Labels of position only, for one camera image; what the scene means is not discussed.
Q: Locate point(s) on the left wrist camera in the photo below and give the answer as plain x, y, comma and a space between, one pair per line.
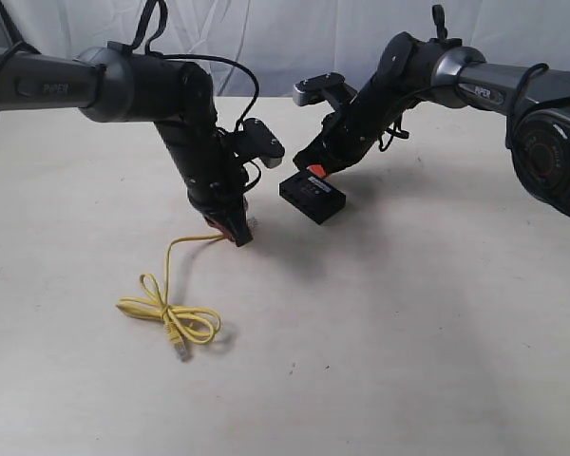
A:
253, 141

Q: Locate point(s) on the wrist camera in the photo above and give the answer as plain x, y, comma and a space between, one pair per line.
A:
253, 141
330, 87

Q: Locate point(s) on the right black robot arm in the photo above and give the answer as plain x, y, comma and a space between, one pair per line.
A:
535, 102

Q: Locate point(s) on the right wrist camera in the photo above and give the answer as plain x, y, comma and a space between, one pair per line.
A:
330, 87

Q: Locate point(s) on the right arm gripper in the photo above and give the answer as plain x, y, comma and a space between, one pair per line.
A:
331, 151

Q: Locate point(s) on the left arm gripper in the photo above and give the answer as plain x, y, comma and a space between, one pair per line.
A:
224, 206

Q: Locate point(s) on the black network switch box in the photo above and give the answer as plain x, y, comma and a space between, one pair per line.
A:
312, 196

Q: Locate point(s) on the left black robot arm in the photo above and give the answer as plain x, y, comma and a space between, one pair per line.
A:
111, 85

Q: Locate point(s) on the white backdrop curtain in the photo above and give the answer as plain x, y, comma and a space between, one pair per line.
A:
282, 42

